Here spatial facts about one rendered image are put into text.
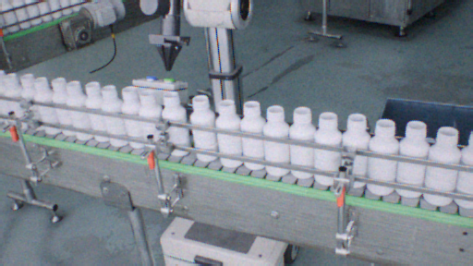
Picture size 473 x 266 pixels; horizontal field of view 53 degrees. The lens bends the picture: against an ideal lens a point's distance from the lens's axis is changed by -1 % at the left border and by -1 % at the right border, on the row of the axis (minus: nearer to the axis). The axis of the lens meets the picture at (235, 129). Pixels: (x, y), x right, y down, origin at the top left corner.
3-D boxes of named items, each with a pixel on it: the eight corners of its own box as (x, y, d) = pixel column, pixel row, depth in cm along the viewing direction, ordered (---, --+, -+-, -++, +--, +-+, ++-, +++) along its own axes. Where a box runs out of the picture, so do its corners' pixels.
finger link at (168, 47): (169, 72, 132) (170, 38, 130) (147, 70, 135) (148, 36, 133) (182, 71, 138) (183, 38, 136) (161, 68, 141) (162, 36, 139)
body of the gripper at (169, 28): (178, 43, 129) (180, 15, 128) (147, 41, 133) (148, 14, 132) (190, 42, 135) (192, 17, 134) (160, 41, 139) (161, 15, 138)
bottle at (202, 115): (194, 153, 123) (185, 96, 115) (216, 148, 125) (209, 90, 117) (200, 165, 118) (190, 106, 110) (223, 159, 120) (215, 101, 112)
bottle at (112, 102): (134, 136, 134) (122, 82, 126) (130, 147, 129) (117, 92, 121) (113, 137, 134) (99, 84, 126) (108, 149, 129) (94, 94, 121)
